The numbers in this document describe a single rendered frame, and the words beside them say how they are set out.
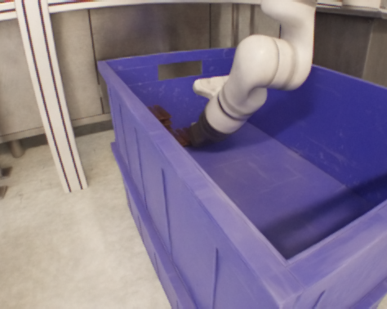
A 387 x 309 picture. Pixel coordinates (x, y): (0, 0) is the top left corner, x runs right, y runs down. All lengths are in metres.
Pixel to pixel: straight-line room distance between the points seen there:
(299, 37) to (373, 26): 0.33
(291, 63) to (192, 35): 0.88
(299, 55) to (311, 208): 0.26
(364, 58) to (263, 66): 0.38
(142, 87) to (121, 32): 0.49
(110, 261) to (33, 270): 0.20
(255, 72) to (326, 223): 0.27
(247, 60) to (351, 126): 0.27
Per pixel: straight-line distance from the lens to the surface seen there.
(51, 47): 0.78
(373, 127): 0.51
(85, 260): 0.71
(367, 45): 0.68
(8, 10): 0.79
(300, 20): 0.35
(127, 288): 0.64
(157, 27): 1.15
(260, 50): 0.34
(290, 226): 0.45
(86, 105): 1.15
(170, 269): 0.38
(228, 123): 0.46
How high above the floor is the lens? 0.53
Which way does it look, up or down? 30 degrees down
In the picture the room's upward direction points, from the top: 1 degrees counter-clockwise
